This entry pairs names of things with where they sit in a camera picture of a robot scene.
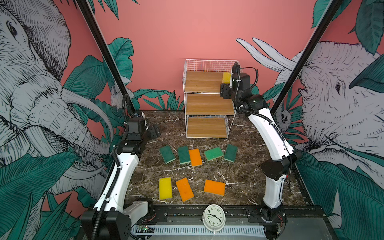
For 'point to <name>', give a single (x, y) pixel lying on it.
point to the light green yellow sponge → (213, 154)
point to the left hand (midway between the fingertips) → (151, 125)
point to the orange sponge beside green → (195, 157)
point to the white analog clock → (214, 218)
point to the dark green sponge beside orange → (184, 154)
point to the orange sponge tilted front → (184, 189)
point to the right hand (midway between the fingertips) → (227, 82)
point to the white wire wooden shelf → (208, 115)
